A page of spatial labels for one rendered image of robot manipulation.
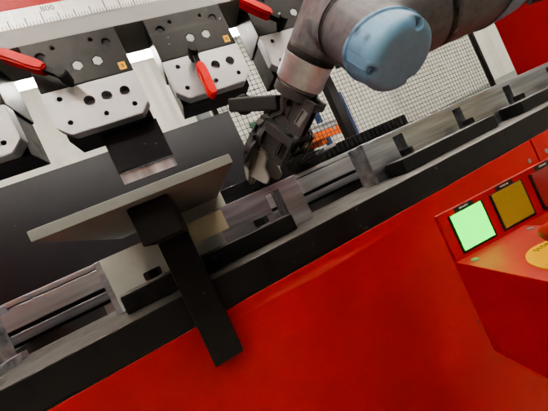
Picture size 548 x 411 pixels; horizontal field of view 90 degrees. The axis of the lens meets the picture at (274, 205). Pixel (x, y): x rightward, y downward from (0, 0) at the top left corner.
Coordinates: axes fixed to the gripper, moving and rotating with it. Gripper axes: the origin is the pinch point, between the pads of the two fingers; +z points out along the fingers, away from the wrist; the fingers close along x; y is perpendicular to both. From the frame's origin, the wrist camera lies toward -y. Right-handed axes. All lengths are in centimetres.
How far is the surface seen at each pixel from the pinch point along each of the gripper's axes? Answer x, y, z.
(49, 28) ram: -20.4, -34.7, -11.1
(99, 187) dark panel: -7, -51, 42
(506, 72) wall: 762, -2, -53
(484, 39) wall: 767, -81, -87
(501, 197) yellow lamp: 2.8, 33.3, -21.8
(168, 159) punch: -11.2, -11.4, 1.4
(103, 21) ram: -13.0, -32.0, -14.4
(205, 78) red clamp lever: -5.2, -12.6, -13.8
